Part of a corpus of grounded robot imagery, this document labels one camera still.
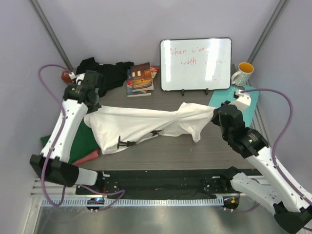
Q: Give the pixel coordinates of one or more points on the folded green t-shirt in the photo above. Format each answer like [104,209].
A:
[84,143]

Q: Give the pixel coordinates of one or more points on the red Treehouse book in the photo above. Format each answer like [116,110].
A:
[154,72]

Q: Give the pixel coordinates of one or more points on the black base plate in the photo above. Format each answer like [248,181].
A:
[165,184]

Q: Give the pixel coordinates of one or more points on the white t-shirt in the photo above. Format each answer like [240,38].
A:
[116,129]

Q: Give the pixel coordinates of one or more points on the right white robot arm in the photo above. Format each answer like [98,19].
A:
[287,200]

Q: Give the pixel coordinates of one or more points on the red cube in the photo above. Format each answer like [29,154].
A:
[67,76]

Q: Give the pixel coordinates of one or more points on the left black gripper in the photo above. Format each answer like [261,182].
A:
[94,108]

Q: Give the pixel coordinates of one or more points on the aluminium frame post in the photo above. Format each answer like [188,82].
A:
[273,19]
[50,32]

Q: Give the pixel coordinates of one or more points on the brown Edward Tulane book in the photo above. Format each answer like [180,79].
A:
[141,77]

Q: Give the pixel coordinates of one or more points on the white mug yellow inside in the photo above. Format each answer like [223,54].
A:
[242,75]

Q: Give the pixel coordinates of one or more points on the white whiteboard with writing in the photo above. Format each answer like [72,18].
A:
[195,64]

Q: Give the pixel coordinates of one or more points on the blue Nineteen Eighty-Four book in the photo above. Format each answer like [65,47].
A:
[130,92]

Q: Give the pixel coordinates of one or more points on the teal cutting board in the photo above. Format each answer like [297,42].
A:
[220,96]

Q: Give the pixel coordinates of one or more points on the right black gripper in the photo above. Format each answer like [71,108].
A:
[215,118]

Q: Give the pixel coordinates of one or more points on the right aluminium frame post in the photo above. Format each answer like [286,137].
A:
[273,19]

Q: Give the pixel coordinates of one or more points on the left aluminium frame post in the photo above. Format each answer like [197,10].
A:
[50,32]

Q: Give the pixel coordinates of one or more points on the folded pink t-shirt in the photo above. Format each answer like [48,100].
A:
[93,155]

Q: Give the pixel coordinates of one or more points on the slotted cable duct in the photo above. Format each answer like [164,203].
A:
[101,202]

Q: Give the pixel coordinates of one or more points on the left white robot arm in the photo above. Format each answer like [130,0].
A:
[52,164]

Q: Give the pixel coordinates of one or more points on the black t-shirt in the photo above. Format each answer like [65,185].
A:
[114,74]

